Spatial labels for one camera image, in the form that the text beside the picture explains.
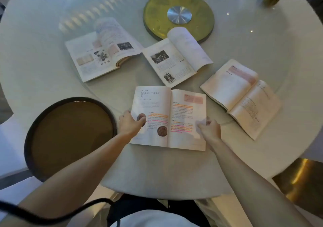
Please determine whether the person's right hand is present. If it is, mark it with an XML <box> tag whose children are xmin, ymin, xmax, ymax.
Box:
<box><xmin>196</xmin><ymin>117</ymin><xmax>222</xmax><ymax>147</ymax></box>

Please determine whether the person's left hand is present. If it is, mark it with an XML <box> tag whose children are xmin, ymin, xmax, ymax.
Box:
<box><xmin>118</xmin><ymin>110</ymin><xmax>147</xmax><ymax>139</ymax></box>

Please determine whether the book with horse cover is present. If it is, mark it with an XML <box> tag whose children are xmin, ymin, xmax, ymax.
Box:
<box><xmin>129</xmin><ymin>86</ymin><xmax>207</xmax><ymax>152</ymax></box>

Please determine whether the book with building cover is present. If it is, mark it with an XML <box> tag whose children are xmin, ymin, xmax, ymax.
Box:
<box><xmin>200</xmin><ymin>59</ymin><xmax>282</xmax><ymax>141</ymax></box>

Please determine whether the round brown tray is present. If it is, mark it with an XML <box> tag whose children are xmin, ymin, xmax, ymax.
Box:
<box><xmin>24</xmin><ymin>97</ymin><xmax>118</xmax><ymax>183</ymax></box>

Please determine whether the book with pink cover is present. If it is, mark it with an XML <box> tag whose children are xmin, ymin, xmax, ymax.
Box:
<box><xmin>142</xmin><ymin>27</ymin><xmax>214</xmax><ymax>88</ymax></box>

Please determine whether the book with warriors cover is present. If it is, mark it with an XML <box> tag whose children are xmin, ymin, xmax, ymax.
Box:
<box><xmin>65</xmin><ymin>17</ymin><xmax>144</xmax><ymax>83</ymax></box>

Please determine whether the person's right forearm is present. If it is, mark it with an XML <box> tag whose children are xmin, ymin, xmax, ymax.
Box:
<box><xmin>208</xmin><ymin>138</ymin><xmax>313</xmax><ymax>227</ymax></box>

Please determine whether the person's left forearm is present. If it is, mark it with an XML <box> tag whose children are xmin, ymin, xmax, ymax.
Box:
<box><xmin>0</xmin><ymin>131</ymin><xmax>137</xmax><ymax>227</ymax></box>

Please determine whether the person's black clothing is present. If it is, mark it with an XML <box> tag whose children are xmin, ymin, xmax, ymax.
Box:
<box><xmin>107</xmin><ymin>194</ymin><xmax>211</xmax><ymax>227</ymax></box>

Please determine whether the person's white clothing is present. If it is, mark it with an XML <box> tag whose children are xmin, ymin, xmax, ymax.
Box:
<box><xmin>111</xmin><ymin>210</ymin><xmax>200</xmax><ymax>227</ymax></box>

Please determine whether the clear glass turntable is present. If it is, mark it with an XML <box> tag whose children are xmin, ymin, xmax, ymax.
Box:
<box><xmin>57</xmin><ymin>0</ymin><xmax>293</xmax><ymax>126</ymax></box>

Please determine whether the white covered chair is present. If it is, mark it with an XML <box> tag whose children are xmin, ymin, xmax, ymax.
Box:
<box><xmin>301</xmin><ymin>128</ymin><xmax>323</xmax><ymax>163</ymax></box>
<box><xmin>0</xmin><ymin>119</ymin><xmax>43</xmax><ymax>209</ymax></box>

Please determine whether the gold round turntable base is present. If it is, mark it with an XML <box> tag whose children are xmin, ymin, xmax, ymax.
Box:
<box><xmin>143</xmin><ymin>0</ymin><xmax>215</xmax><ymax>44</ymax></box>

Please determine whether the white round table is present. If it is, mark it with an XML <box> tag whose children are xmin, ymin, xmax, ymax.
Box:
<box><xmin>0</xmin><ymin>0</ymin><xmax>323</xmax><ymax>201</ymax></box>

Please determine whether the silver turntable hub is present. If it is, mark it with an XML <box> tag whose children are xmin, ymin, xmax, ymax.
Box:
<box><xmin>167</xmin><ymin>6</ymin><xmax>192</xmax><ymax>25</ymax></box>

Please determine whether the black cable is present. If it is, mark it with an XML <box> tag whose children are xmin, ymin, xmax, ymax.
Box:
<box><xmin>0</xmin><ymin>198</ymin><xmax>121</xmax><ymax>226</ymax></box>

